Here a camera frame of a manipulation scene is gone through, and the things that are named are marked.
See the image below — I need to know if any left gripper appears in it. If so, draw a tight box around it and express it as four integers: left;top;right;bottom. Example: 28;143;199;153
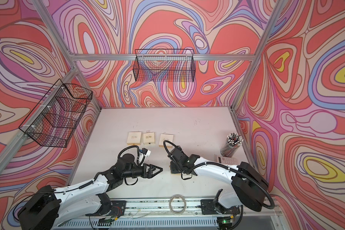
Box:
122;163;163;180

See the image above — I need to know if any small cream jewelry box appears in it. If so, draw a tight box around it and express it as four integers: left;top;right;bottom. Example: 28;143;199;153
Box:
143;132;155;145

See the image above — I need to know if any cream drawer jewelry box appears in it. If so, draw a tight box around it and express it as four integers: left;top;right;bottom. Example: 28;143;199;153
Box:
126;131;142;145

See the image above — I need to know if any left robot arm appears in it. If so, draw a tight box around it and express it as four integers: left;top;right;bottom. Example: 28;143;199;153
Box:
13;147;163;230

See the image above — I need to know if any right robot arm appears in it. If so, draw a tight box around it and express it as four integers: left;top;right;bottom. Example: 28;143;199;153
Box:
163;140;275;214

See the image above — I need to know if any cup of pencils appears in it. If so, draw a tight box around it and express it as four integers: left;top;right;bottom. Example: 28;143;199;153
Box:
220;133;243;157

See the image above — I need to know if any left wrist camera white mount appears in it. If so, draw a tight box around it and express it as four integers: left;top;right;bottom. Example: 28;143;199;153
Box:
140;148;151;162

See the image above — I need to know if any coiled clear cable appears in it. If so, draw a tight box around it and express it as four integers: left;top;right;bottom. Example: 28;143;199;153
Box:
169;195;187;215

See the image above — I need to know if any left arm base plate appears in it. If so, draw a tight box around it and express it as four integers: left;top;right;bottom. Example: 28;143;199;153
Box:
86;200;126;217

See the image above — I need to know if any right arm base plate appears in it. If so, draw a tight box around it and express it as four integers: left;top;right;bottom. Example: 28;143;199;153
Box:
199;199;241;216

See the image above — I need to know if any black wire basket back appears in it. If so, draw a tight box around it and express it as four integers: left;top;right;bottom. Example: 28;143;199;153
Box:
133;48;196;82

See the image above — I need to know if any black wire basket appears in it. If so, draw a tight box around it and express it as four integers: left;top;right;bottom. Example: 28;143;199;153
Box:
19;79;93;148
133;48;196;82

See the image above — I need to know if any black wire basket left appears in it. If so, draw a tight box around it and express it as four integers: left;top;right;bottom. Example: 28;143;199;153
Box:
19;79;93;148

